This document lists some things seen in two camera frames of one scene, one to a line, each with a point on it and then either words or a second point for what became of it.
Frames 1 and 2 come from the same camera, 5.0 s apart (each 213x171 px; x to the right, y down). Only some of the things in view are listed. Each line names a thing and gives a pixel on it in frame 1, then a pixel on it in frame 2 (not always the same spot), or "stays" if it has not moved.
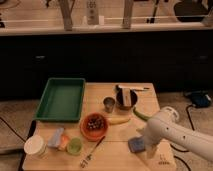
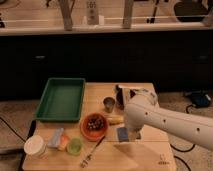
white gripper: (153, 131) → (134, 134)
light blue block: (55, 139) stays
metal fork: (84, 162) stays
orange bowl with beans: (94, 126) stays
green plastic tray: (62, 100) stays
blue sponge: (136, 144) → (122, 134)
